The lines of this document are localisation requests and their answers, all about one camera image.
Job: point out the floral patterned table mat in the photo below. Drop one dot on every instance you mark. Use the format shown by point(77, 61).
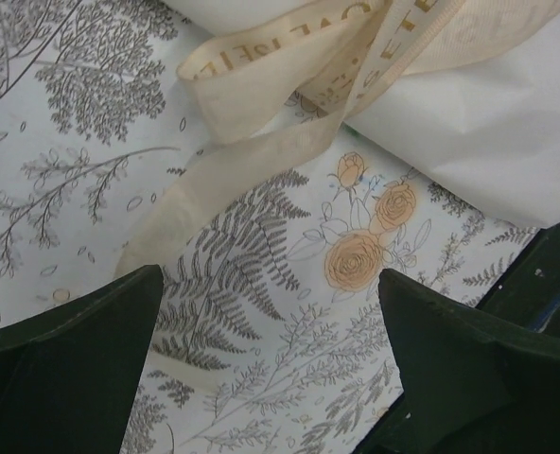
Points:
point(278, 295)

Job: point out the cream printed ribbon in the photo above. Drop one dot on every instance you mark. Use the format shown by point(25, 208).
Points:
point(274, 96)

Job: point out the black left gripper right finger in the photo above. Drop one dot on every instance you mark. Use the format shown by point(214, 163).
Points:
point(473, 383)

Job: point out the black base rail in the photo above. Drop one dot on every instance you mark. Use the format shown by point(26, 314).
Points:
point(528, 293)

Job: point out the white paper bouquet wrap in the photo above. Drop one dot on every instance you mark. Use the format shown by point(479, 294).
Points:
point(478, 111)

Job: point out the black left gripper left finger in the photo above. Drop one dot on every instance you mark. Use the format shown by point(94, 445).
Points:
point(68, 376)

